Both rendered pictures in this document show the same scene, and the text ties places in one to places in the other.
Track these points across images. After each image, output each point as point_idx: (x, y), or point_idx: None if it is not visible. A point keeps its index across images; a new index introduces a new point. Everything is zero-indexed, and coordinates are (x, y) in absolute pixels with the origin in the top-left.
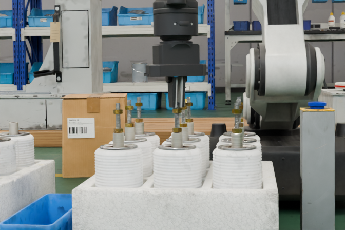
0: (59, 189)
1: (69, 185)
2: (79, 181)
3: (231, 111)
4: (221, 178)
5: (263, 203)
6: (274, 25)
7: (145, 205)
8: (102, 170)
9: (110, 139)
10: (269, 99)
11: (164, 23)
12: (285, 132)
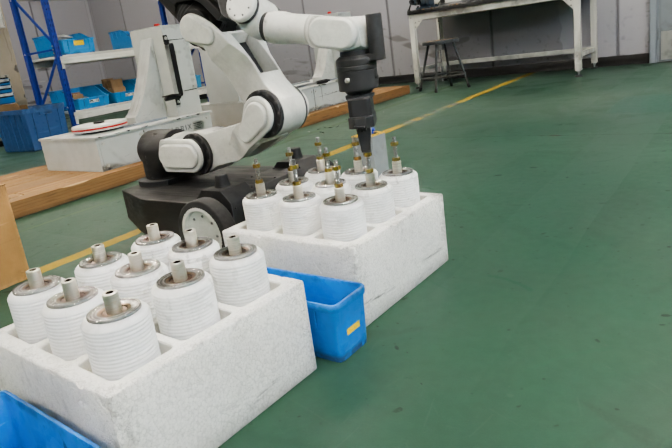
0: (10, 316)
1: (5, 309)
2: (0, 302)
3: (392, 144)
4: (406, 197)
5: (438, 204)
6: (265, 73)
7: (392, 237)
8: (351, 223)
9: (1, 241)
10: (264, 140)
11: (368, 78)
12: (192, 174)
